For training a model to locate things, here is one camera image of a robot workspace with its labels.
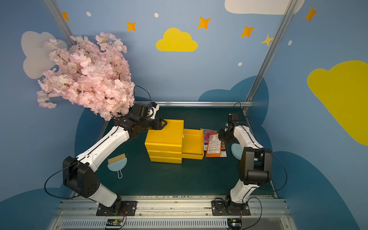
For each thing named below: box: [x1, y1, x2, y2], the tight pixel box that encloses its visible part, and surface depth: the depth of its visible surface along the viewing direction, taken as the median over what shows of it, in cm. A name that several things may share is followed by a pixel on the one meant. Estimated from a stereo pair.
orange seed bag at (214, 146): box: [205, 133, 222, 158], surface depth 97 cm
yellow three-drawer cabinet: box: [144, 119, 184, 164], surface depth 81 cm
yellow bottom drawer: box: [149, 155, 183, 164], surface depth 88 cm
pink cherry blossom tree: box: [36, 32, 136, 122], surface depth 64 cm
